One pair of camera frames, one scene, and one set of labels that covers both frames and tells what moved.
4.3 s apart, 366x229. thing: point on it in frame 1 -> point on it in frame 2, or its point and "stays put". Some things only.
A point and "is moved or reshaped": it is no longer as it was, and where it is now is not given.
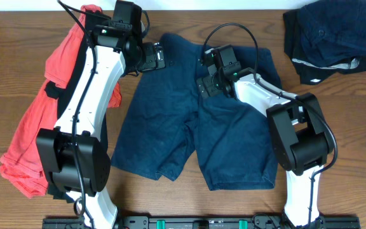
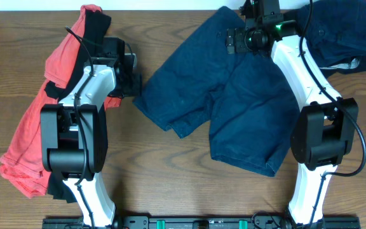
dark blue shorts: (166, 121) is moved or reshaped
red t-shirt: (19, 166) stays put
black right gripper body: (212, 84) -> (244, 41)
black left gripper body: (149, 63) -> (132, 86)
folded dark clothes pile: (336, 30) stays put
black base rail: (199, 222) stays put
